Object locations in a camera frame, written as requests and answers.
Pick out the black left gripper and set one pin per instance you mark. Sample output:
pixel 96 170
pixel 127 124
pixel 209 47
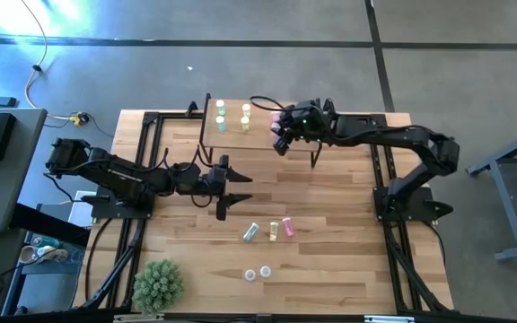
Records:
pixel 216 184

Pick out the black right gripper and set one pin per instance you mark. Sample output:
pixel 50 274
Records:
pixel 305 123

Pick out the teal vial white cap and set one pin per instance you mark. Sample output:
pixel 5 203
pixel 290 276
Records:
pixel 250 232
pixel 221 123
pixel 220 107

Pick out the yellow vial white cap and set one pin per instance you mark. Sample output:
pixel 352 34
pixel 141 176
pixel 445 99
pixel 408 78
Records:
pixel 274 231
pixel 246 110
pixel 244 122

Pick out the clear bottle pink pills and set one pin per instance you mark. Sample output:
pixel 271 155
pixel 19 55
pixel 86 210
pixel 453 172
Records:
pixel 250 274

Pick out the clear bottle colourful pills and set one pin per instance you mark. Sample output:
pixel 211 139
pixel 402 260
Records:
pixel 265 271

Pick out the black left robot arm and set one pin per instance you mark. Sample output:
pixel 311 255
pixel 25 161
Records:
pixel 119 172

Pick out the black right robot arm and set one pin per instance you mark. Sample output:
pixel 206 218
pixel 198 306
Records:
pixel 388 134

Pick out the wooden shelf black legs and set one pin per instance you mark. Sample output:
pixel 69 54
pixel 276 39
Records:
pixel 249 140

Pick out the green artificial plant white pot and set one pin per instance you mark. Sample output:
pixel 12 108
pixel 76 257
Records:
pixel 157 287

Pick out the white box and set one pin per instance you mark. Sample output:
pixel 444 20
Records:
pixel 79 213

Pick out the black beam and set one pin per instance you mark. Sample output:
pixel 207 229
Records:
pixel 47 224

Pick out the teal can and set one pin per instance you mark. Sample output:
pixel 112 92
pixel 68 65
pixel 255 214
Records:
pixel 43 241

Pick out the blue utility cart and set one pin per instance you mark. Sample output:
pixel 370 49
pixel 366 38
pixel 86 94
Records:
pixel 43 291

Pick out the black metal table frame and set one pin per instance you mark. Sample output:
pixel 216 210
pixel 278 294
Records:
pixel 175 116

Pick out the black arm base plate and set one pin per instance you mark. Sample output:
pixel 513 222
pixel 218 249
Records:
pixel 106 208
pixel 413 202

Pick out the silver bracket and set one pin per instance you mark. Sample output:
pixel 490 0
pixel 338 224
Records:
pixel 137 317
pixel 388 319

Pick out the grey metal cart frame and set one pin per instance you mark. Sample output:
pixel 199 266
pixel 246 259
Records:
pixel 516 253

